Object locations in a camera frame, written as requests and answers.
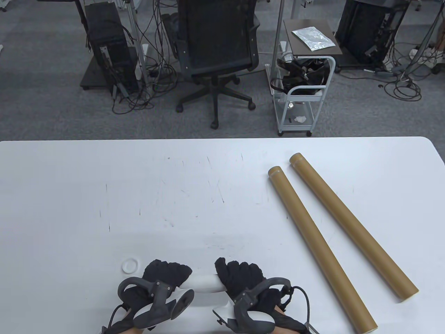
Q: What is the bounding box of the person's right hand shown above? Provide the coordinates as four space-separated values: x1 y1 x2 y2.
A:
215 257 310 334

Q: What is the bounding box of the person's left hand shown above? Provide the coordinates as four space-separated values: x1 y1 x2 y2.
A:
111 259 193 334

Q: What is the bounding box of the green striped mouse pad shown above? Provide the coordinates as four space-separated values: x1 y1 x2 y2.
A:
177 274 230 293

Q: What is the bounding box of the brown cardboard mailing tube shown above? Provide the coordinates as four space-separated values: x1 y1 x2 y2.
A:
268 167 378 332
289 153 419 302

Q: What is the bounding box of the grey hand tracker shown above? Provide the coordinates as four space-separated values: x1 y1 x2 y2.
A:
118 277 195 330
212 277 292 334

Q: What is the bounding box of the white rolling cart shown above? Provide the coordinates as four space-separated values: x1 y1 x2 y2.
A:
266 52 337 137

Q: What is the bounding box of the black headset gear pile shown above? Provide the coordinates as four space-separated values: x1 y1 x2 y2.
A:
270 57 331 96

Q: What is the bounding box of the dark grey floor plate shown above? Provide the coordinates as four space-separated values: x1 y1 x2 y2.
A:
80 55 112 91

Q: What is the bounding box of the brown side table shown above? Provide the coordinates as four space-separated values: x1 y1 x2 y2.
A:
283 19 343 57

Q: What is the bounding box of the black computer tower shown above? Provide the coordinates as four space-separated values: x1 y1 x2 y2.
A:
84 3 139 94
335 0 409 68

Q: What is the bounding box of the black office chair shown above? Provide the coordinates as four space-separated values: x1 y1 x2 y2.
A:
162 0 261 130

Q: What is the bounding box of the silver plastic bag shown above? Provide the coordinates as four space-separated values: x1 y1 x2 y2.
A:
291 27 337 52

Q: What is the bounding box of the white power strip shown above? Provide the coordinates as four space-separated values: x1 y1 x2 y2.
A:
408 49 445 68

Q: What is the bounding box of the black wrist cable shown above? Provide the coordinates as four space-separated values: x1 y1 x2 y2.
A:
285 286 318 334
101 304 131 334

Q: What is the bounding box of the tangle of black cables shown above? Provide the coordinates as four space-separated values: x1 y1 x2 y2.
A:
111 0 179 115
381 33 445 102

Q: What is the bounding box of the silver metal frame post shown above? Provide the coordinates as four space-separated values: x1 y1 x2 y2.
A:
124 0 153 95
270 0 286 82

